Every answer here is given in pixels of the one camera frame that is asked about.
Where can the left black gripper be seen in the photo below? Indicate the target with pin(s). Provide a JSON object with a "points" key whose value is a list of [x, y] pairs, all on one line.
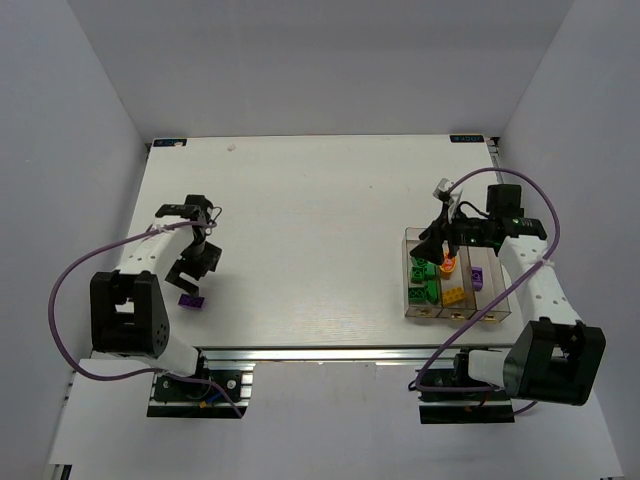
{"points": [[198, 265]]}

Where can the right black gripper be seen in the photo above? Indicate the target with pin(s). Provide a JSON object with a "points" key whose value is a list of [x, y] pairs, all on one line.
{"points": [[446, 233]]}

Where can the orange oval lego piece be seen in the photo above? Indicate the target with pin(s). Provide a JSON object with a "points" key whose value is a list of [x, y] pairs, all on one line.
{"points": [[448, 267]]}

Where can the green lego brick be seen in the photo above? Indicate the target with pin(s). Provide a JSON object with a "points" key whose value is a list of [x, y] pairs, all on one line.
{"points": [[419, 262], [417, 275], [417, 295]]}

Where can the purple lego brick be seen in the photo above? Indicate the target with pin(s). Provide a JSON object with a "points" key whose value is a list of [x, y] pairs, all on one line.
{"points": [[477, 278], [191, 302]]}

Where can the yellow lego brick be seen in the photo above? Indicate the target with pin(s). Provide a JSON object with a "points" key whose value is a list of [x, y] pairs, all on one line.
{"points": [[454, 297]]}

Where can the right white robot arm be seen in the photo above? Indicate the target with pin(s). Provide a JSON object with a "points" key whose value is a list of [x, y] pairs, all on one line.
{"points": [[556, 357]]}

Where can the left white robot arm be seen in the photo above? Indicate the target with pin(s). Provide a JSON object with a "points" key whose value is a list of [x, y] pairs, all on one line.
{"points": [[129, 317]]}

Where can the middle clear container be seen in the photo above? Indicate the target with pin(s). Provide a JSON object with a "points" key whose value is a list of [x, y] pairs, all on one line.
{"points": [[460, 278]]}

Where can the clear container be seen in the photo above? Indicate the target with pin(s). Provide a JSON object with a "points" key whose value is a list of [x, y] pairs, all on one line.
{"points": [[414, 311], [460, 278], [494, 285]]}

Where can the left clear container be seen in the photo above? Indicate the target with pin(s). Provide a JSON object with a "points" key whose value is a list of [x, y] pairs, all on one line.
{"points": [[414, 311]]}

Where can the right clear container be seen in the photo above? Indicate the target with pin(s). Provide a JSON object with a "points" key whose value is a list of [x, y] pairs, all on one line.
{"points": [[494, 285]]}

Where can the right blue table label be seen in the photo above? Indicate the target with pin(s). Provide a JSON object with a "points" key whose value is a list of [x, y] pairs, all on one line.
{"points": [[466, 138]]}

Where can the blue table label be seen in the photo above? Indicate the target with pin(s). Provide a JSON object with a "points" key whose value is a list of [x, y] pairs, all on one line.
{"points": [[169, 142], [466, 138]]}

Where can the left blue table label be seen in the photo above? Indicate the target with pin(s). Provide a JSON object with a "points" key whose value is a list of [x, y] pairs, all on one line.
{"points": [[169, 142]]}

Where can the aluminium table rail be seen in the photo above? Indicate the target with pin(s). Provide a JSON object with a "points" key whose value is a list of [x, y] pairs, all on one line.
{"points": [[318, 354]]}

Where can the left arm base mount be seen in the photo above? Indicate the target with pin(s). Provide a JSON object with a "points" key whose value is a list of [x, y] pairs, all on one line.
{"points": [[170, 398]]}

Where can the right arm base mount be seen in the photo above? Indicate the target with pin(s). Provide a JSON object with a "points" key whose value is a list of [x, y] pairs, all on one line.
{"points": [[451, 402]]}

